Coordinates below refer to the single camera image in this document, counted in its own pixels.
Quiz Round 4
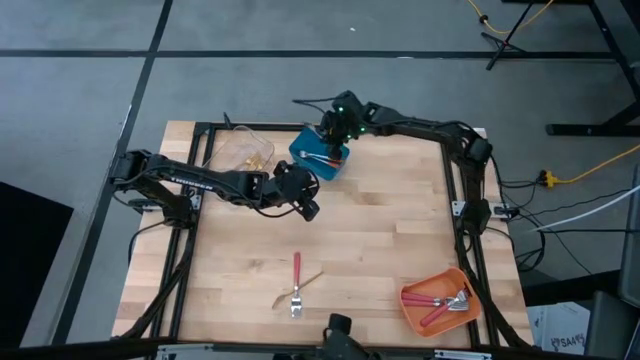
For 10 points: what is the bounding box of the black aluminium table frame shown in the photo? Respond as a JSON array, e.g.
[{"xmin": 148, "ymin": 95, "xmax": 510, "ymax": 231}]
[{"xmin": 148, "ymin": 121, "xmax": 502, "ymax": 349}]

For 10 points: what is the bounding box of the clear plastic bin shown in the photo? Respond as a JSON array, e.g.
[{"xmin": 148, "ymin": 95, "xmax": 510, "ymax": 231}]
[{"xmin": 202, "ymin": 124, "xmax": 276, "ymax": 174}]

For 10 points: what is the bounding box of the black braided cable bundle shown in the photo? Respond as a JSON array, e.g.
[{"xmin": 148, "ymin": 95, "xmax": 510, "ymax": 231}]
[
  {"xmin": 118, "ymin": 234, "xmax": 194, "ymax": 346},
  {"xmin": 459, "ymin": 234, "xmax": 532, "ymax": 349}
]

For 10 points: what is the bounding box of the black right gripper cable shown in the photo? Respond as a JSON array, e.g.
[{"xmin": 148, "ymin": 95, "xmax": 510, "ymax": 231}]
[{"xmin": 292, "ymin": 96, "xmax": 344, "ymax": 117}]

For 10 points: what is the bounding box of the yellow extension cable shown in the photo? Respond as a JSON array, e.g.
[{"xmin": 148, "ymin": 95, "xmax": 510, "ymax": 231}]
[
  {"xmin": 467, "ymin": 0, "xmax": 555, "ymax": 36},
  {"xmin": 538, "ymin": 143, "xmax": 640, "ymax": 189}
]

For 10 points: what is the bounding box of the white hanging cable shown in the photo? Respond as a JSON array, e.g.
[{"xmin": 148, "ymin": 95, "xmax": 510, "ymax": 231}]
[{"xmin": 524, "ymin": 184, "xmax": 640, "ymax": 234}]

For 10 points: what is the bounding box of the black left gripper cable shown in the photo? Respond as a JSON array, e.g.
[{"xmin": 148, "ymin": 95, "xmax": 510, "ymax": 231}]
[{"xmin": 249, "ymin": 202, "xmax": 304, "ymax": 220}]

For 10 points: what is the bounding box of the black standing desk frame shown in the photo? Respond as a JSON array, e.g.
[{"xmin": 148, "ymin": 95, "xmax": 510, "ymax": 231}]
[{"xmin": 544, "ymin": 0, "xmax": 640, "ymax": 137}]

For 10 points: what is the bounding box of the dark grey cabinet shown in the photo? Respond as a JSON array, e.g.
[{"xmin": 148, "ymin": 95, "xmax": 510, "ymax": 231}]
[{"xmin": 618, "ymin": 164, "xmax": 640, "ymax": 307}]

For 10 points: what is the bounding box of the white printed cardboard box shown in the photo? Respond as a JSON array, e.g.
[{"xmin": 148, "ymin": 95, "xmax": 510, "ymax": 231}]
[{"xmin": 527, "ymin": 301, "xmax": 594, "ymax": 357}]

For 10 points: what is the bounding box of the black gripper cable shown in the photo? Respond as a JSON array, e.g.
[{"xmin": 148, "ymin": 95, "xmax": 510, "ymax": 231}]
[
  {"xmin": 249, "ymin": 202, "xmax": 304, "ymax": 220},
  {"xmin": 292, "ymin": 96, "xmax": 344, "ymax": 117}
]

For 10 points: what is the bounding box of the orange plastic bin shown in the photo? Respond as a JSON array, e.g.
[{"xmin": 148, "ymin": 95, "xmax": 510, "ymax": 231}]
[{"xmin": 398, "ymin": 266, "xmax": 482, "ymax": 340}]

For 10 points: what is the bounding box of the black front crossbar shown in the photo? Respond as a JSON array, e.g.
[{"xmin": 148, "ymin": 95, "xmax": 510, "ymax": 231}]
[{"xmin": 0, "ymin": 337, "xmax": 534, "ymax": 360}]

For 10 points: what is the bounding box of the blue plastic bin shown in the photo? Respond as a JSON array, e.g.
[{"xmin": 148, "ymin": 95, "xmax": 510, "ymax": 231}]
[{"xmin": 288, "ymin": 125, "xmax": 351, "ymax": 182}]

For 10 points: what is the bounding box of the dark grey case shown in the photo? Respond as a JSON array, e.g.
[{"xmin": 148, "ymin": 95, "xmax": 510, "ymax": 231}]
[{"xmin": 583, "ymin": 289, "xmax": 640, "ymax": 360}]

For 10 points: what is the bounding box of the black tripod stand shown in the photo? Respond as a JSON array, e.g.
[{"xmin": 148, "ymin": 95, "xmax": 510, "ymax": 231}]
[{"xmin": 480, "ymin": 0, "xmax": 537, "ymax": 71}]

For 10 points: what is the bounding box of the black floor mat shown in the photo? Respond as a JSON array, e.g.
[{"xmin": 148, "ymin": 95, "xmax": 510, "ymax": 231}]
[{"xmin": 0, "ymin": 181, "xmax": 75, "ymax": 349}]

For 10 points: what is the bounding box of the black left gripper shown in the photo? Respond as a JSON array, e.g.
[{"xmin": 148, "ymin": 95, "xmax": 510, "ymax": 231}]
[{"xmin": 262, "ymin": 159, "xmax": 322, "ymax": 223}]

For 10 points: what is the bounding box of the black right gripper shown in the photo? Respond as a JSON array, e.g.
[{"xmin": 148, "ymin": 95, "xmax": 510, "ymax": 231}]
[{"xmin": 319, "ymin": 90, "xmax": 381, "ymax": 164}]

